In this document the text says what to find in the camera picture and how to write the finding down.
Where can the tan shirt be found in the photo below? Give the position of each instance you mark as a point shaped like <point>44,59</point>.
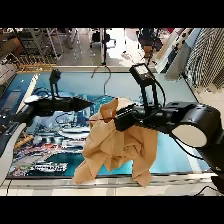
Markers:
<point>113,146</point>

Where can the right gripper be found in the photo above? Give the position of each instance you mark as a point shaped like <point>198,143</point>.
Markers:
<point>124,119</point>

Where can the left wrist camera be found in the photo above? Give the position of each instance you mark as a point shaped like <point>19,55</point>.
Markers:
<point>54,77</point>

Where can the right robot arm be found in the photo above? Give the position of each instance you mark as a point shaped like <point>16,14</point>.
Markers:
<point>196,124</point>

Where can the checked shirt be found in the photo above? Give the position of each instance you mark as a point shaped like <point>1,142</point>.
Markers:
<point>206,56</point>

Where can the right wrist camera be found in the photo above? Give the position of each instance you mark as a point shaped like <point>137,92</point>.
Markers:
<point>142,71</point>

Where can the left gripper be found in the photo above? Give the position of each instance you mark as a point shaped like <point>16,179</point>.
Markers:
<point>55,105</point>

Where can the grey clothes hanger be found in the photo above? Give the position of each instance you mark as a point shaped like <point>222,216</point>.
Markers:
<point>105,89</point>

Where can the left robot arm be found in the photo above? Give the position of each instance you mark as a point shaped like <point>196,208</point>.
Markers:
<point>13,140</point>

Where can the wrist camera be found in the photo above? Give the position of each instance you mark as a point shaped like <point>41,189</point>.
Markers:
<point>54,77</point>
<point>142,71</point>

